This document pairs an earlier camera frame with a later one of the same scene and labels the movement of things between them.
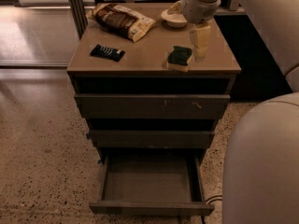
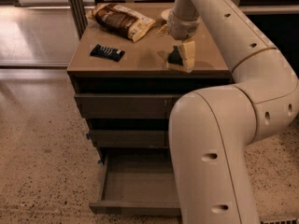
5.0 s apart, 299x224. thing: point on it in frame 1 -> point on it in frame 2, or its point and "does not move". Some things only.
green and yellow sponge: x=177 y=59 does not move
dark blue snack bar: x=110 y=53 does not move
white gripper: x=199 y=9 -> x=181 y=29
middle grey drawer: x=151 y=139 does not move
